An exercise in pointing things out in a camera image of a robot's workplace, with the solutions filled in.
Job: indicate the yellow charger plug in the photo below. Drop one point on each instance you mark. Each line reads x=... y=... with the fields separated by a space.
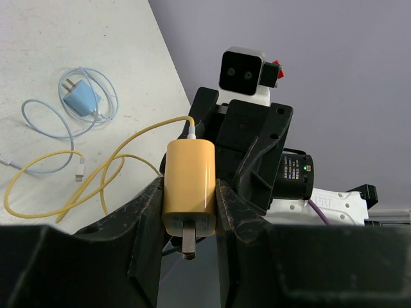
x=189 y=198

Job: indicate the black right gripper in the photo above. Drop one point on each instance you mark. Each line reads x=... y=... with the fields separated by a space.
x=249 y=139

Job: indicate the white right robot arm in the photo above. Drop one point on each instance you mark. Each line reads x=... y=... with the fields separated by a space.
x=275 y=181

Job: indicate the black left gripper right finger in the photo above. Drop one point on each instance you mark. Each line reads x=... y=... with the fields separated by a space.
x=266 y=265

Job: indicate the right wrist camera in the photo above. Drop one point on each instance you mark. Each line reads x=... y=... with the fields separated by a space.
x=245 y=75

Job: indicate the aluminium rail frame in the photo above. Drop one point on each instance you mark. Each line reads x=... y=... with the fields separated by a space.
x=393 y=217

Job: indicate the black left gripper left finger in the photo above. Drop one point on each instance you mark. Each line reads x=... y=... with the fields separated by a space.
x=114 y=262

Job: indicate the blue charger plug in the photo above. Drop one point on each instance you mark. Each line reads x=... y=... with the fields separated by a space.
x=80 y=97

